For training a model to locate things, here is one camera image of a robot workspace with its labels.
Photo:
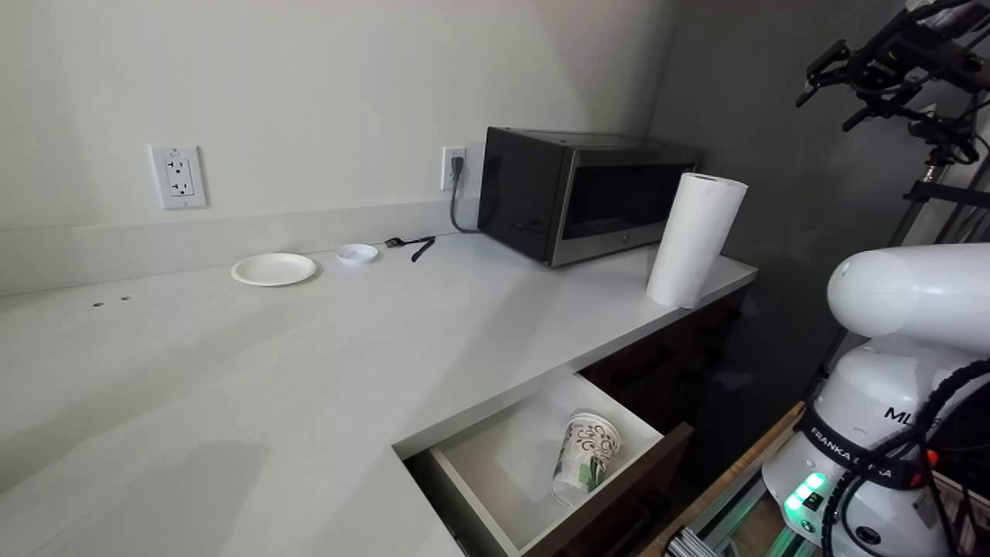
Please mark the white drawer with dark front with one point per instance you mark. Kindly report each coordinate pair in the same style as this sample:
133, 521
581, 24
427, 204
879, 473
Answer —
506, 466

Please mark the white round plate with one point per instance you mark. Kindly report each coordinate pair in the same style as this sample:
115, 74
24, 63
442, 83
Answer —
275, 269

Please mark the small white bowl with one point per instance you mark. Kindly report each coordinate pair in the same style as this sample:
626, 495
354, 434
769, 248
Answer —
357, 255

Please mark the black plastic utensil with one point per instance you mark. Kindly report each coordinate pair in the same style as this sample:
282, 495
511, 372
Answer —
418, 243

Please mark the stainless steel microwave oven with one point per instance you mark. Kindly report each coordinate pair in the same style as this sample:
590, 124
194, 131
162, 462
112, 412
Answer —
578, 195

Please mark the white paper towel roll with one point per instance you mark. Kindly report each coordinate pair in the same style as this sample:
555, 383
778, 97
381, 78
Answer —
694, 243

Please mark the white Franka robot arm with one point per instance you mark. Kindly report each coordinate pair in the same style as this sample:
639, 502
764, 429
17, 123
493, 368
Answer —
907, 295

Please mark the black camera rig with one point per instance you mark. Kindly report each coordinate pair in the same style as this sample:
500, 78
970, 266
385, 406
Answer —
898, 51

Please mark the patterned paper cup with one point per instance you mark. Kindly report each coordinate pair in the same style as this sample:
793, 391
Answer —
586, 451

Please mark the wooden platform board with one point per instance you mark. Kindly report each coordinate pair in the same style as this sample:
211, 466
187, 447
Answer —
739, 467

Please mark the white wall outlet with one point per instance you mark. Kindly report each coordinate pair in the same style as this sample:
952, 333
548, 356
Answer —
446, 156
178, 179

